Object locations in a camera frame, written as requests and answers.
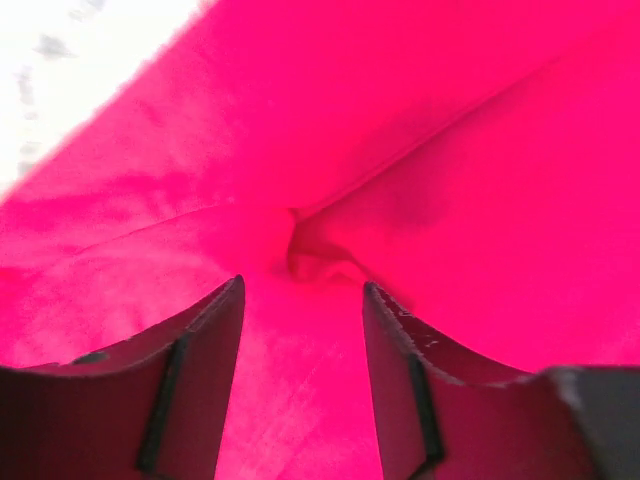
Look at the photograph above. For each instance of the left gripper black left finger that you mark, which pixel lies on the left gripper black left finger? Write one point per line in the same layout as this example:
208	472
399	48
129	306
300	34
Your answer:
149	407

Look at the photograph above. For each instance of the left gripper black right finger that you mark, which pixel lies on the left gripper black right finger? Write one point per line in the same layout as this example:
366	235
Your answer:
443	411

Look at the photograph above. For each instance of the crimson red t-shirt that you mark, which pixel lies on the crimson red t-shirt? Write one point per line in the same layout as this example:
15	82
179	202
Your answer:
477	160

